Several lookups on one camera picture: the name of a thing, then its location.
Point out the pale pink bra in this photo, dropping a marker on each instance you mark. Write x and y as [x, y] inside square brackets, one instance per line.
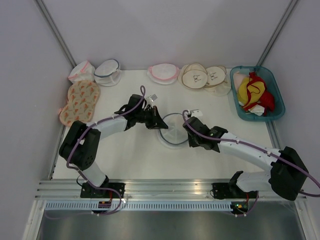
[238, 78]

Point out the left aluminium frame post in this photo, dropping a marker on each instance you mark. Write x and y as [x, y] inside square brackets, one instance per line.
[55, 31]

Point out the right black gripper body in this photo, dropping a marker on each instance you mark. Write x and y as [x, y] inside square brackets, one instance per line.
[193, 141]

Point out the aluminium frame post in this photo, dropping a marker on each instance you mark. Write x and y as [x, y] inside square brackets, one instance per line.
[55, 31]
[289, 10]

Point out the white slotted cable duct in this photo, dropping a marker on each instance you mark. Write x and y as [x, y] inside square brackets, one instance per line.
[220, 206]

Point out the teal plastic basket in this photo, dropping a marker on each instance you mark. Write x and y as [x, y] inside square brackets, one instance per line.
[272, 87]

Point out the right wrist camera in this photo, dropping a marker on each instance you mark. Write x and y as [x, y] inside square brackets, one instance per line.
[195, 113]

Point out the right aluminium frame post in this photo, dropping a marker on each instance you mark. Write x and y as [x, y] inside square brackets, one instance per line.
[289, 10]

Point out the pink-trimmed crumpled mesh bag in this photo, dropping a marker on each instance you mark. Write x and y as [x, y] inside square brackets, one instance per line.
[83, 71]

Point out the pink-trimmed round mesh bag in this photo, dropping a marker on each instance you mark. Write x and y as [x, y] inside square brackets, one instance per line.
[164, 73]

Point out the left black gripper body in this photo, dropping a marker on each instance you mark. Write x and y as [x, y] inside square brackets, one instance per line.
[148, 117]

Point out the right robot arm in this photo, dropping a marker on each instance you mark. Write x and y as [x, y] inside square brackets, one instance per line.
[220, 140]

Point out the right side aluminium rail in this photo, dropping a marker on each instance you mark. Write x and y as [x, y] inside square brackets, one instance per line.
[279, 170]

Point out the beige bra-print laundry bag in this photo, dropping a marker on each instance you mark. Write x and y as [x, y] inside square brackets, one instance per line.
[193, 76]

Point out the yellow bra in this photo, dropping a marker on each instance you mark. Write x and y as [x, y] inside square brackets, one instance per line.
[250, 90]

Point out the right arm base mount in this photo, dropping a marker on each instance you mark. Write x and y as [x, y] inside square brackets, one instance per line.
[230, 190]

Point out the blue-trimmed cylindrical mesh bag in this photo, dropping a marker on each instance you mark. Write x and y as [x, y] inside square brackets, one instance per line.
[108, 74]

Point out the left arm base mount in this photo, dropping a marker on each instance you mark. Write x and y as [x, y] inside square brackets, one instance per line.
[108, 190]

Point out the white garment in basket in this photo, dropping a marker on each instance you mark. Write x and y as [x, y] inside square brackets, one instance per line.
[252, 108]

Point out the red bra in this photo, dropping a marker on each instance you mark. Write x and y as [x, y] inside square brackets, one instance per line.
[267, 99]

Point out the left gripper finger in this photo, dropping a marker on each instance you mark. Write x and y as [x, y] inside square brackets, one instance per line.
[157, 119]
[158, 127]

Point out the left side aluminium rail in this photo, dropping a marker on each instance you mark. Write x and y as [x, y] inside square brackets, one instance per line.
[56, 152]

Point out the blue-trimmed white mesh laundry bag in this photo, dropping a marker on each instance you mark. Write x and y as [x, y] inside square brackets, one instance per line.
[175, 137]

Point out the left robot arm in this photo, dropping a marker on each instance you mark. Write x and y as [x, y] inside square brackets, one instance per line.
[80, 146]

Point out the floral beige laundry bag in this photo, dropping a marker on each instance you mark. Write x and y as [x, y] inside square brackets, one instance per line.
[82, 98]

